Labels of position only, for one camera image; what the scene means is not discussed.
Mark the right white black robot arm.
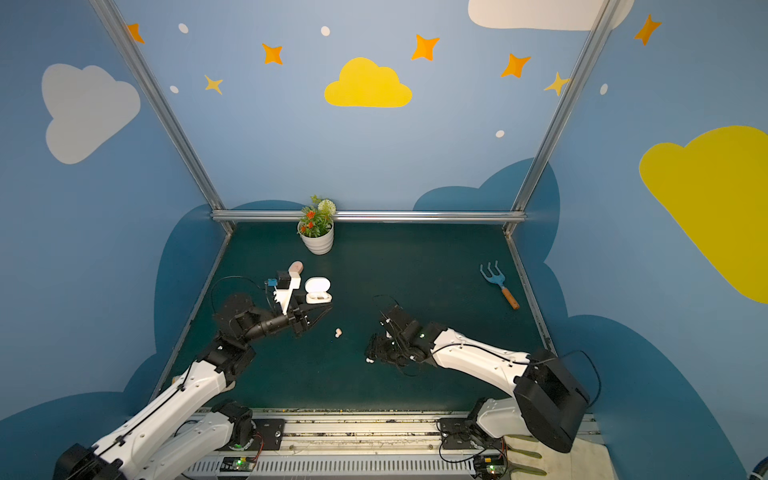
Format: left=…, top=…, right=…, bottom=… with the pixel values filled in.
left=366, top=305, right=591, bottom=453

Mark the pink earbud charging case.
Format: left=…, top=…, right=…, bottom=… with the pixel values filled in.
left=288, top=261, right=304, bottom=274

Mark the green white gardening glove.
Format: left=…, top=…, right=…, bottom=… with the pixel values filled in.
left=504, top=435, right=618, bottom=480

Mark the blue garden fork wooden handle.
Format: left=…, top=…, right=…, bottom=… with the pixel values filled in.
left=479, top=261, right=520, bottom=310

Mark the aluminium back frame bar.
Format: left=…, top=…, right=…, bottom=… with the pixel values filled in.
left=211, top=210, right=526, bottom=224

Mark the right green circuit board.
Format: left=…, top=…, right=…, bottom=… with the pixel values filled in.
left=472, top=455, right=507, bottom=480

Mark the aluminium front rail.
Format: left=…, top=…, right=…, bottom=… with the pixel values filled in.
left=174, top=410, right=592, bottom=479

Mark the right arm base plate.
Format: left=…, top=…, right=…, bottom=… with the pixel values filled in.
left=437, top=417, right=502, bottom=451

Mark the potted plant white pot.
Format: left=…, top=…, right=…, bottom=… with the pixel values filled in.
left=297, top=196, right=337, bottom=256

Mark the white earbud charging case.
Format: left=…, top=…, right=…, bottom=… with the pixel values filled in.
left=304, top=277, right=332, bottom=305

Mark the left green circuit board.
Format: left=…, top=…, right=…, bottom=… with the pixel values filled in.
left=219, top=457, right=257, bottom=474

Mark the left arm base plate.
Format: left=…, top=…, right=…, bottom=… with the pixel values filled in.
left=226, top=418, right=286, bottom=452

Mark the green circuit board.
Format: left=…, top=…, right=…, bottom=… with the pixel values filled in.
left=472, top=455, right=507, bottom=480
left=219, top=457, right=257, bottom=474

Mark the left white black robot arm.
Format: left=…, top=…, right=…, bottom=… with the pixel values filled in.
left=53, top=290, right=332, bottom=479

